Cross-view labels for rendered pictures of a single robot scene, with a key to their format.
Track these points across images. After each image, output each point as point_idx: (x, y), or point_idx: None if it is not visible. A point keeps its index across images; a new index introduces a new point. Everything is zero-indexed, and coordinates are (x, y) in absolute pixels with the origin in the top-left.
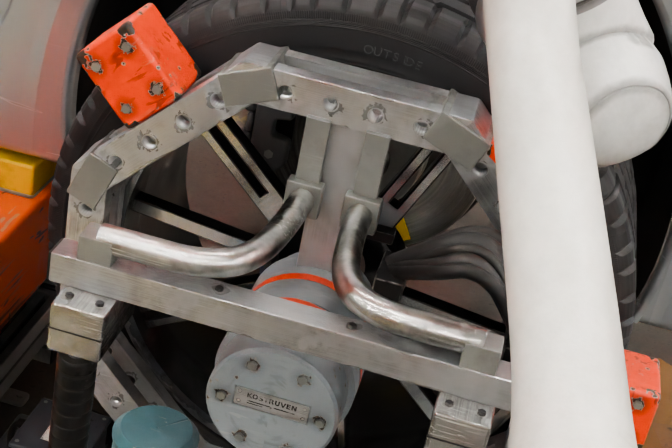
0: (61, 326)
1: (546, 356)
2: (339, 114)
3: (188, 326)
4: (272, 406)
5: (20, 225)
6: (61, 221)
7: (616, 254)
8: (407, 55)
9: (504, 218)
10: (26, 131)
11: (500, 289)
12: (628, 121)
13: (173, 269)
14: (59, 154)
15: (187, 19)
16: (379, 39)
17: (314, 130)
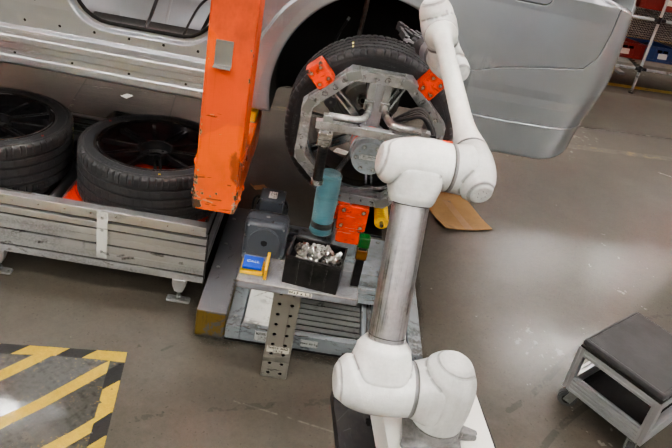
0: (321, 138)
1: (458, 113)
2: (378, 81)
3: None
4: (369, 158)
5: (255, 130)
6: (290, 121)
7: (448, 115)
8: (392, 65)
9: (446, 90)
10: (254, 100)
11: (427, 120)
12: (461, 73)
13: (348, 121)
14: (265, 107)
15: (329, 59)
16: (384, 61)
17: (372, 86)
